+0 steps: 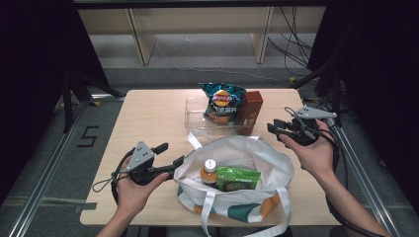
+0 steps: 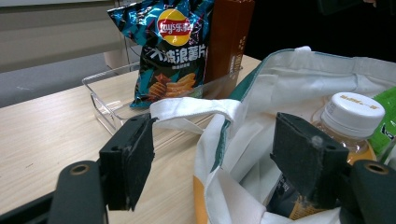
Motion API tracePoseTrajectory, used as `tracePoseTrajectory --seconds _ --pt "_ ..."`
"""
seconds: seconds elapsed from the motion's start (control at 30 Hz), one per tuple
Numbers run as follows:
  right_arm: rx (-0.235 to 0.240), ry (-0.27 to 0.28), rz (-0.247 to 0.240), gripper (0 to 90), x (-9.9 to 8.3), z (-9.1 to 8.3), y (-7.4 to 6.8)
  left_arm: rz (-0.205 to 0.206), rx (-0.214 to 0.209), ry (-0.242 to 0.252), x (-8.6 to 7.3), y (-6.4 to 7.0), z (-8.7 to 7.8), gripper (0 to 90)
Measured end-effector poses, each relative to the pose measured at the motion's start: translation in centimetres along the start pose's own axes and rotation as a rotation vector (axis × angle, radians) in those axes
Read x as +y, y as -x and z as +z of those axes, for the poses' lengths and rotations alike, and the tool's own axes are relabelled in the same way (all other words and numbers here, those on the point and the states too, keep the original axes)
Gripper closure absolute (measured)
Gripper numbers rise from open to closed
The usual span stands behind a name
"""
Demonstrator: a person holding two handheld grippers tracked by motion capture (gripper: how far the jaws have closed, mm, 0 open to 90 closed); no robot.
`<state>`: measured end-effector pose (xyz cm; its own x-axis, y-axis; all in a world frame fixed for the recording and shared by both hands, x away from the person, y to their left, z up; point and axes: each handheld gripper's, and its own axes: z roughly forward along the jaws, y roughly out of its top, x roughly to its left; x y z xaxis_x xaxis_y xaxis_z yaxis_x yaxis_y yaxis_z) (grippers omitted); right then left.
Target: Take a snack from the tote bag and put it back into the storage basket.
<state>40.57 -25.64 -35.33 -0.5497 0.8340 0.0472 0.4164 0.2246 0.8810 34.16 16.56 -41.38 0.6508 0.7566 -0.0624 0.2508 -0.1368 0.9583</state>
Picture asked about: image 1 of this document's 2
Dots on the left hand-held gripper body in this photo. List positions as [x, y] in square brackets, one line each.
[140, 158]

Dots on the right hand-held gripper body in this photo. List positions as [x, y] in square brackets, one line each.
[304, 131]

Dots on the brown cardboard box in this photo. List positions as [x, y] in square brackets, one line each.
[252, 108]

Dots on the orange juice bottle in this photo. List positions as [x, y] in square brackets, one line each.
[209, 171]

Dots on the white printed tote bag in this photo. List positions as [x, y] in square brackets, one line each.
[237, 151]

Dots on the clear plastic tray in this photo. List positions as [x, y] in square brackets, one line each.
[196, 113]

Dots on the blue chip bag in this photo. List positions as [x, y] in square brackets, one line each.
[222, 102]

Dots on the green snack packet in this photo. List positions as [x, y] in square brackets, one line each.
[238, 179]

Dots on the person's right hand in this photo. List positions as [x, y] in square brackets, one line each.
[316, 158]

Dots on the person's left hand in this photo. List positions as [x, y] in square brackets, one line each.
[135, 196]

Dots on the black tripod stand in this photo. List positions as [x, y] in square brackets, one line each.
[67, 105]
[335, 92]

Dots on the black curtain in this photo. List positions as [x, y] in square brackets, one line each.
[378, 65]
[33, 82]

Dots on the light wooden desk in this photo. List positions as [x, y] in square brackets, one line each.
[197, 19]

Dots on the aluminium floor rail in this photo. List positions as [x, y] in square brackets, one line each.
[362, 177]
[42, 184]

